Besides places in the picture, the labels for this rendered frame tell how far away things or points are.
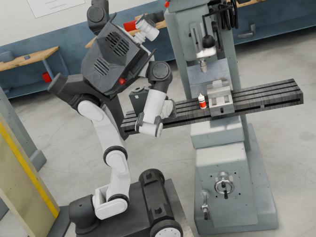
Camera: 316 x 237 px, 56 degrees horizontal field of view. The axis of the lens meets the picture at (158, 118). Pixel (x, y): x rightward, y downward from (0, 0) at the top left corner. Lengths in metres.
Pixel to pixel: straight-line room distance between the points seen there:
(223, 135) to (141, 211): 0.72
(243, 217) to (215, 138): 0.60
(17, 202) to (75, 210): 0.91
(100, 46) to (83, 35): 5.30
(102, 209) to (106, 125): 0.57
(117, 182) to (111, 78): 0.71
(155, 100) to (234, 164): 0.70
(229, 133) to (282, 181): 0.99
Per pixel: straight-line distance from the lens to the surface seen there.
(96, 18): 1.56
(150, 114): 1.45
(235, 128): 1.94
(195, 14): 1.82
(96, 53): 1.45
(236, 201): 2.10
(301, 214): 2.56
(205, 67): 1.98
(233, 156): 1.89
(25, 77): 7.72
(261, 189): 2.46
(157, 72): 1.43
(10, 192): 2.76
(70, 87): 1.56
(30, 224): 2.94
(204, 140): 1.98
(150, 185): 2.12
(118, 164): 1.73
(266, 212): 2.32
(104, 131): 1.67
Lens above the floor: 1.93
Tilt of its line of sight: 28 degrees down
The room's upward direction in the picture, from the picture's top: 18 degrees counter-clockwise
